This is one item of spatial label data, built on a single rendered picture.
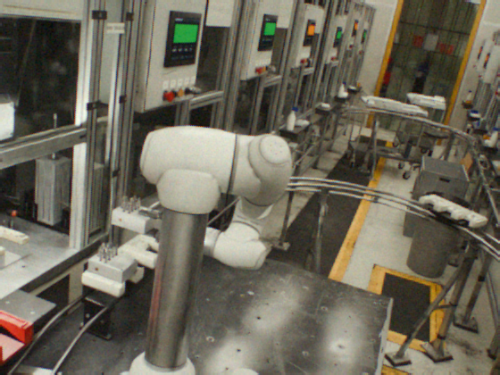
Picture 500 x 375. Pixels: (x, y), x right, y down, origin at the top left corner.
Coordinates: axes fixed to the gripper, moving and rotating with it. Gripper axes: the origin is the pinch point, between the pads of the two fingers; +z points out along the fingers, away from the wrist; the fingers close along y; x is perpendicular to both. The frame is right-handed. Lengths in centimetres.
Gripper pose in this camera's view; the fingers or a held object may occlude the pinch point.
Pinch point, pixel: (147, 220)
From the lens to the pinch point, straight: 172.1
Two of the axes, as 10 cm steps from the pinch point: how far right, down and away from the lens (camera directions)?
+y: 1.8, -9.2, -3.5
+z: -9.3, -2.8, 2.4
